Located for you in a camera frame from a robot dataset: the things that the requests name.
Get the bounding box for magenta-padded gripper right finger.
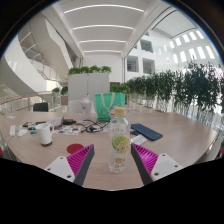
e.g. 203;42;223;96
130;143;184;186

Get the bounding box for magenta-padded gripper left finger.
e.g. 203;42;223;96
43;143;96;187

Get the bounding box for clear lime-label drink bottle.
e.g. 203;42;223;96
108;105;131;174

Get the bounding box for flat round red coaster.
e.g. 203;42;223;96
66;143;85;155

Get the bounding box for white card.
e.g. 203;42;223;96
131;134;148;146

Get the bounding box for colourful sticker sheet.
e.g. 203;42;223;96
53;124;82;136

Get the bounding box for black pouch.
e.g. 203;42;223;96
62;118;75;126

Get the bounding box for white mug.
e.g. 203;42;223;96
34;122;55;147

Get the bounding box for brown book with paper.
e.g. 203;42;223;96
46;115;65;128

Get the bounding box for white chair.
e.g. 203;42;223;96
68;99;84;114

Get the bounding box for green tote bag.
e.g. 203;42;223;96
94;92;127;122

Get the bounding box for brown planter with plants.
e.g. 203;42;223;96
51;85;69;106

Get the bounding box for black chair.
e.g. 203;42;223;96
32;102;50;113

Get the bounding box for white power strip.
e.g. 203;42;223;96
8;124;17;138

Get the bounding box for white cabinet with plants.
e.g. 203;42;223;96
67;65;113;101

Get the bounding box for low green shrub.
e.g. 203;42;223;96
109;83;132;95

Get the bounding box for green hedge row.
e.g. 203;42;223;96
124;61;224;125

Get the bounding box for ceiling strip lights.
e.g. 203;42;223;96
63;3;145;54

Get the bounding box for black cables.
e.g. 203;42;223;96
81;119;110;134

